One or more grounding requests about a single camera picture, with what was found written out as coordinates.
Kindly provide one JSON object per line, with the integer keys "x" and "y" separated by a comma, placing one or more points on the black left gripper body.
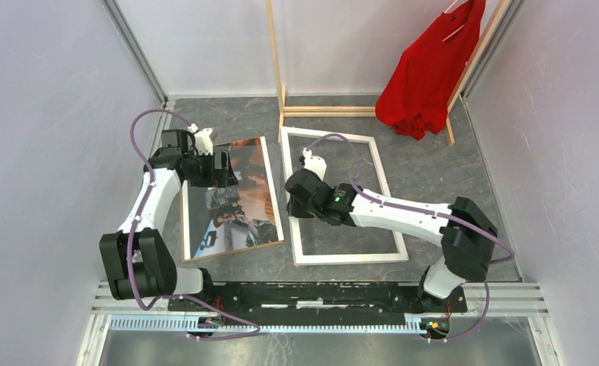
{"x": 203, "y": 173}

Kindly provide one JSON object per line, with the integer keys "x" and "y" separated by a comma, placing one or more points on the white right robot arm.
{"x": 465, "y": 235}

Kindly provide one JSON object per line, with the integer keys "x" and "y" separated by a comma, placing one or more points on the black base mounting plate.
{"x": 328, "y": 303}

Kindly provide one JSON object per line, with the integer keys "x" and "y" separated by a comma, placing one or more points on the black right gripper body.
{"x": 305, "y": 211}

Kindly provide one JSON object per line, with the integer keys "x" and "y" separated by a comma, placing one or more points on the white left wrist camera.
{"x": 203, "y": 139}

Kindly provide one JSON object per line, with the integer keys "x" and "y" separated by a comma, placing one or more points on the aluminium rail with cable comb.
{"x": 512, "y": 300}

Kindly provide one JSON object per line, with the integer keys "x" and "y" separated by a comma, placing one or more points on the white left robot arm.
{"x": 136, "y": 259}

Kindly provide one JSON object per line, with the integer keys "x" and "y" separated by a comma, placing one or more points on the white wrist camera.
{"x": 314, "y": 163}
{"x": 203, "y": 139}

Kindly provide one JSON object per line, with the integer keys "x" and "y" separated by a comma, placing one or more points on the printed photo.
{"x": 234, "y": 202}

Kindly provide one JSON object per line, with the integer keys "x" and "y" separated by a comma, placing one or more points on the brown backing board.
{"x": 229, "y": 251}

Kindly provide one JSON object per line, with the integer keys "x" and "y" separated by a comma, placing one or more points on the wooden clothes rack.
{"x": 497, "y": 17}

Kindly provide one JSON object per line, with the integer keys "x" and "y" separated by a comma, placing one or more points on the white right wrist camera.
{"x": 314, "y": 163}

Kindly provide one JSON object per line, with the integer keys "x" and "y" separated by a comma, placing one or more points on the red t-shirt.
{"x": 415, "y": 100}

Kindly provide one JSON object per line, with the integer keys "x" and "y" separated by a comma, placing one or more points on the white wooden picture frame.
{"x": 299, "y": 258}

